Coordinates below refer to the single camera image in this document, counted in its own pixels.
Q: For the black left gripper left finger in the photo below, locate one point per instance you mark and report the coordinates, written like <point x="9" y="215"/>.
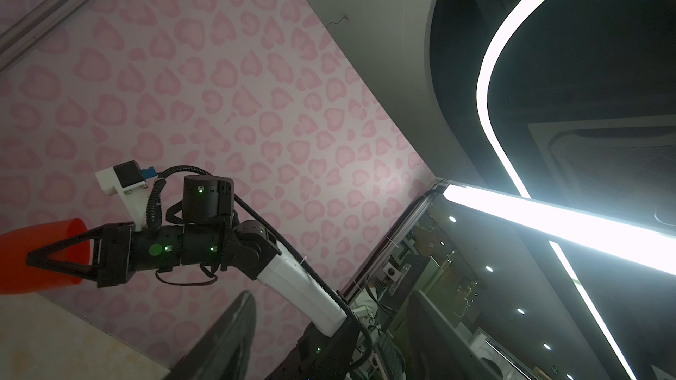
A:
<point x="225" y="349"/>

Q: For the red wine glass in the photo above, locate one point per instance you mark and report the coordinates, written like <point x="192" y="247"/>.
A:
<point x="27" y="253"/>

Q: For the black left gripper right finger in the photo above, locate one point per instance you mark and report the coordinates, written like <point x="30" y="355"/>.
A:
<point x="437" y="351"/>

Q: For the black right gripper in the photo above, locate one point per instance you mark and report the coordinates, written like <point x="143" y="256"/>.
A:
<point x="123" y="252"/>

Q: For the aluminium frame post back right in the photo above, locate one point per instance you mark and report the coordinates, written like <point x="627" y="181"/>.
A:
<point x="28" y="31"/>

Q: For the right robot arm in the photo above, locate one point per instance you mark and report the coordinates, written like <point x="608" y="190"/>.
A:
<point x="185" y="216"/>

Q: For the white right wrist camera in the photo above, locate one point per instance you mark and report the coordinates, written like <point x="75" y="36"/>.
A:
<point x="130" y="182"/>

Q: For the ceiling light strip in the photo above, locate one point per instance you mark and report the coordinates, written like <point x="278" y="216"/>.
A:
<point x="624" y="240"/>

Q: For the ceiling air vent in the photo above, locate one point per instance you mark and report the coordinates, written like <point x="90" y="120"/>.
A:
<point x="623" y="168"/>

